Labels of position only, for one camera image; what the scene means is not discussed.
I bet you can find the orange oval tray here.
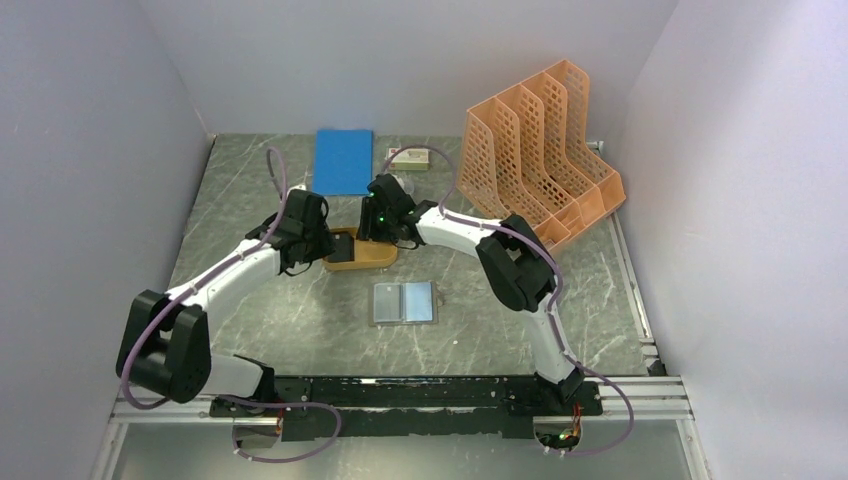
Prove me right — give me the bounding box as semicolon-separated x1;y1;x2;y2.
322;227;398;271

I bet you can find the small clear plastic cup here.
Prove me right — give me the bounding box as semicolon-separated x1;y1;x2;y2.
397;178;415;195

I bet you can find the blue notebook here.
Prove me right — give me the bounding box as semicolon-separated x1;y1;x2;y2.
312;129;373;196

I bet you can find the small red white box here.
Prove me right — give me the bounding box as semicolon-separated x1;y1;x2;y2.
386;148;430;171

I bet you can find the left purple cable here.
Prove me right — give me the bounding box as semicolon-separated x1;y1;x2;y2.
120;146;343;465

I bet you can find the orange mesh file organizer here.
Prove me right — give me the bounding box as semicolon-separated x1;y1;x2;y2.
455;60;626;253

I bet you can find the black card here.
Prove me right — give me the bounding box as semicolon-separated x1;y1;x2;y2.
327;235;355;263

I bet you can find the grey card holder wallet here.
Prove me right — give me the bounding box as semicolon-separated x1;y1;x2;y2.
369;281;440;327

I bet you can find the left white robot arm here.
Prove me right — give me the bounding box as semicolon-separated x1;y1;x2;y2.
116;189;335;416

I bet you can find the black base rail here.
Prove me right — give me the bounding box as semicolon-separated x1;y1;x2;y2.
209;375;603;441

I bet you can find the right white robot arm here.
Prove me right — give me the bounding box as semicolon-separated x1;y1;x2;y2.
360;174;585;414

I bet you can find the grey VIP card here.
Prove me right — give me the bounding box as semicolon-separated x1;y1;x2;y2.
373;283;404;323

